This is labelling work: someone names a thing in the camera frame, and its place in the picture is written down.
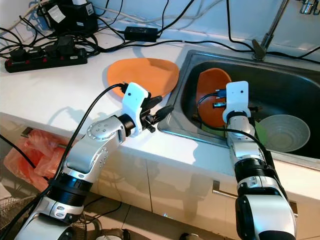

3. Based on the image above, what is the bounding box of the stainless steel sink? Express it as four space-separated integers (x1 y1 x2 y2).
157 48 320 167

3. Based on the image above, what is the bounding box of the flat black power adapter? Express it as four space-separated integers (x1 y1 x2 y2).
124 26 159 42

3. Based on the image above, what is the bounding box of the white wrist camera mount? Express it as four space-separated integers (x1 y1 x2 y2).
122 82 151 137
224 81 251 124

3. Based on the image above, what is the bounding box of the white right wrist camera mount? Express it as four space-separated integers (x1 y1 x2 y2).
224 81 251 124

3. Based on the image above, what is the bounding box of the chrome faucet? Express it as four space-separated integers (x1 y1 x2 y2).
251 0 292 61

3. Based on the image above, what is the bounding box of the black power cable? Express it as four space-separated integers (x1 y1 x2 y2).
227 0 256 48
87 38 320 58

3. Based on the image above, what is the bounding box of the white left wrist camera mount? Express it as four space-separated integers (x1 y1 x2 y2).
122 82 151 137

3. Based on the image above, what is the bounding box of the black power strip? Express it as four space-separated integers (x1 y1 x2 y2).
4 46 89 74

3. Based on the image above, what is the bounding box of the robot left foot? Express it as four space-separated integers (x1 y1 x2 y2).
92 227 131 240

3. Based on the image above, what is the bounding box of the green plastic plate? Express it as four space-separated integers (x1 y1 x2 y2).
200 120 272 147

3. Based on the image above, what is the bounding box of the red plastic bag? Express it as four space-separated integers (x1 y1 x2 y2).
4 144 54 194

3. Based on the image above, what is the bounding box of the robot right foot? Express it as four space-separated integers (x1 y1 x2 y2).
180 232 201 240

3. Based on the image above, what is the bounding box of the black charger box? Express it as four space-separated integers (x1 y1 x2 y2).
42 0 96 36

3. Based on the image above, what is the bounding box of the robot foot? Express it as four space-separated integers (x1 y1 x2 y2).
92 227 131 240
180 232 201 240

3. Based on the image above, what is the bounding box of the grey ribbed bowl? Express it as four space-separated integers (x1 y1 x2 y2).
257 114 311 153

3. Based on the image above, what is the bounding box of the metal drawer handle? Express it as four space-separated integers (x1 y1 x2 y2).
211 180 241 202

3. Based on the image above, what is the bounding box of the black plug adapter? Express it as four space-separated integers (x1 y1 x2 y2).
55 35 76 55

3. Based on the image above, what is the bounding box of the orange plastic bowl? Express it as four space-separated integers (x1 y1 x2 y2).
195 68 233 129

